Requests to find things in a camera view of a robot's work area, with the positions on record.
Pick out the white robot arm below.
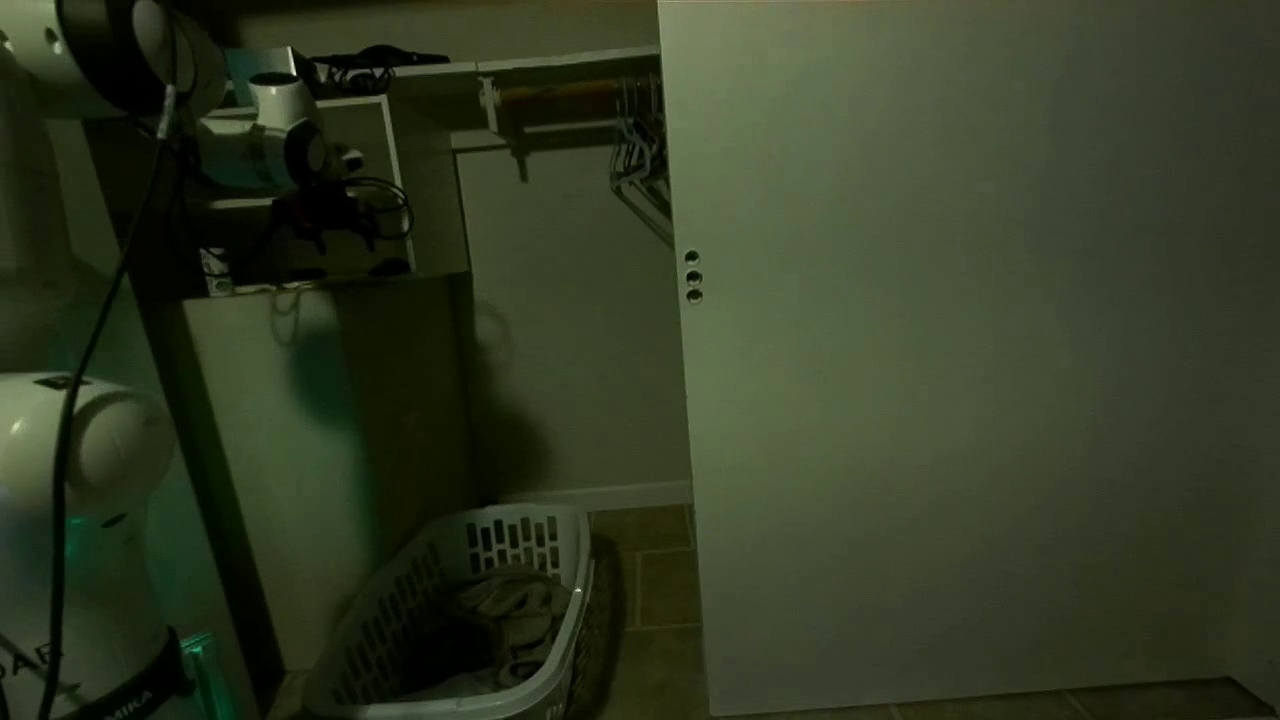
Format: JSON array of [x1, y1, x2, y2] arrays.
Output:
[[0, 0, 225, 720]]

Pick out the white sliding closet door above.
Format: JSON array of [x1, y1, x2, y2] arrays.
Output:
[[658, 0, 1280, 716]]

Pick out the closet hanging rod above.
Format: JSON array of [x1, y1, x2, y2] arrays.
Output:
[[447, 120, 658, 151]]

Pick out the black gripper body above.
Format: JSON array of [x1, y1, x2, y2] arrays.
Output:
[[274, 120, 408, 247]]

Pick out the bunch of plastic hangers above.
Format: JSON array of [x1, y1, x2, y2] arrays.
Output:
[[608, 79, 671, 246]]

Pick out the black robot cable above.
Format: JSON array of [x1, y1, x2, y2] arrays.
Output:
[[38, 76, 186, 720]]

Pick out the clothes in basket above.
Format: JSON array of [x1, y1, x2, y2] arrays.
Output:
[[400, 567, 568, 702]]

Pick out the black item on top shelf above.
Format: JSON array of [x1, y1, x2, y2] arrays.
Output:
[[306, 45, 441, 97]]

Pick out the white plastic laundry basket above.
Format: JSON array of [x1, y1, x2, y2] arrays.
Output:
[[306, 505, 591, 720]]

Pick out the white shelf cabinet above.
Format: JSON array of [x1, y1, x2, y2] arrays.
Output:
[[186, 97, 475, 679]]

